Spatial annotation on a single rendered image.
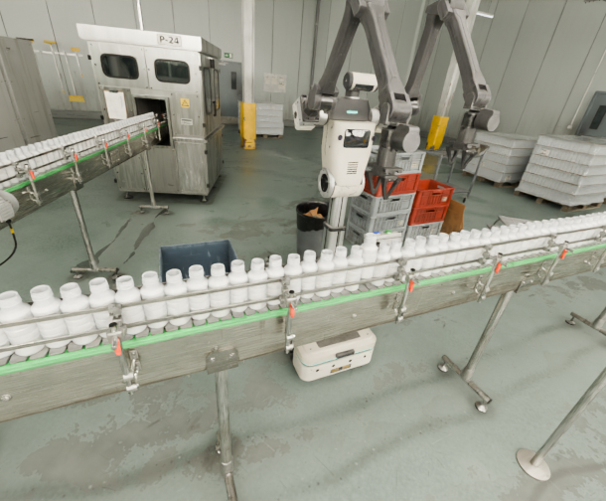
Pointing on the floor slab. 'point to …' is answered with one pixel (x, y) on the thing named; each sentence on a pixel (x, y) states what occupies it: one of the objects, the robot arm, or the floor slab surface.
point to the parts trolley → (452, 170)
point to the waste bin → (310, 227)
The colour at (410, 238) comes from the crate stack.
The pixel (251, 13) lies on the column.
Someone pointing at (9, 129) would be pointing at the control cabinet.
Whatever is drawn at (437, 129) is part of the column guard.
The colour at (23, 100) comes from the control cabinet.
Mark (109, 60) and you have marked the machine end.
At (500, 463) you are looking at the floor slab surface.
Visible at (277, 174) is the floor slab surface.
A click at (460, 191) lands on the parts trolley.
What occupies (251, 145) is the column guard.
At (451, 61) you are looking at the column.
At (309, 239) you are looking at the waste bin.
